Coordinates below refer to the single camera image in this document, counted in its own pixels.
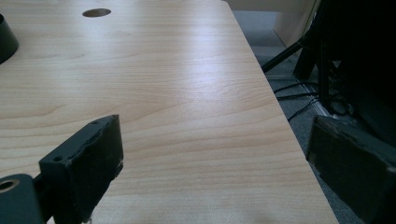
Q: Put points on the dark equipment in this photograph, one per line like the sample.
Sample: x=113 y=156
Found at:
x=364 y=46

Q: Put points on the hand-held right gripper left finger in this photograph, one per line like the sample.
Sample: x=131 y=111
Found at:
x=84 y=168

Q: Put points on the dark round container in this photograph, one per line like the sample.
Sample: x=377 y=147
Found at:
x=6 y=40

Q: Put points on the white cabinet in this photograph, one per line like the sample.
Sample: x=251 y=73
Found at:
x=289 y=21

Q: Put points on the black metal stand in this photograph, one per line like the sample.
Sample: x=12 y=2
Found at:
x=306 y=49

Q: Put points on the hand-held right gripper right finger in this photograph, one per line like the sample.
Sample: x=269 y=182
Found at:
x=351 y=165

